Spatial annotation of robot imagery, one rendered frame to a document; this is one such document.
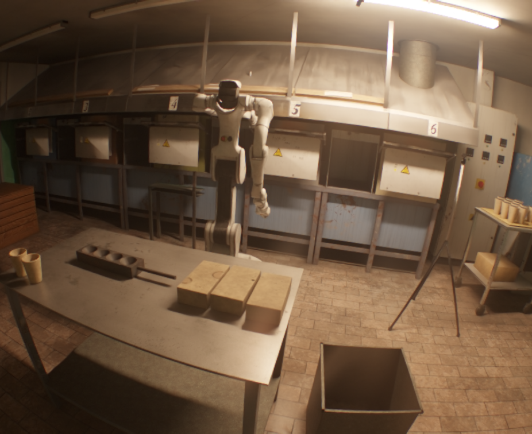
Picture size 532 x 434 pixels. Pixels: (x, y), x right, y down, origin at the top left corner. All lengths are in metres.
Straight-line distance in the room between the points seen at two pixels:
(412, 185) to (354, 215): 0.68
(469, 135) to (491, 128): 1.03
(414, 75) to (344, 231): 1.79
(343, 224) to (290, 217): 0.56
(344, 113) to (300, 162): 0.64
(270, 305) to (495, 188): 3.48
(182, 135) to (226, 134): 1.40
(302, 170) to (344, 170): 0.84
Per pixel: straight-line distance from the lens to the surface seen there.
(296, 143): 2.98
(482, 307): 3.23
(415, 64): 3.42
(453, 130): 2.95
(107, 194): 4.35
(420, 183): 3.09
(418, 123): 2.86
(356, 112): 2.78
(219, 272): 1.19
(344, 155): 3.69
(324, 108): 2.78
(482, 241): 4.24
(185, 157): 3.35
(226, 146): 2.00
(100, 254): 1.45
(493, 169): 4.05
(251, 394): 0.94
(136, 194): 4.03
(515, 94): 4.68
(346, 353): 1.60
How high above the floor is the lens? 1.48
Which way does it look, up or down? 18 degrees down
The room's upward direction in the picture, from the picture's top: 5 degrees clockwise
